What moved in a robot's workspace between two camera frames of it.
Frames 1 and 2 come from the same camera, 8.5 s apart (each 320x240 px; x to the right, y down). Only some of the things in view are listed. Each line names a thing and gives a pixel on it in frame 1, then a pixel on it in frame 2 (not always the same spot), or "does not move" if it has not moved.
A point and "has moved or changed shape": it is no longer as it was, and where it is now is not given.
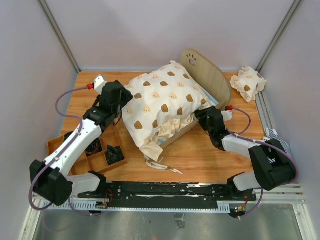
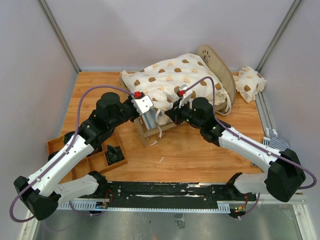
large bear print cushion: (153, 102) has moved or changed shape
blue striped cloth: (271, 133) does not move
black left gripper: (126, 97) -> (130, 101)
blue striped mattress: (212, 99) -> (150, 118)
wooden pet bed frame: (213, 77) -> (220, 68)
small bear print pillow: (248, 83) does not move
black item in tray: (114, 154) does not move
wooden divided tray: (105, 152) does not move
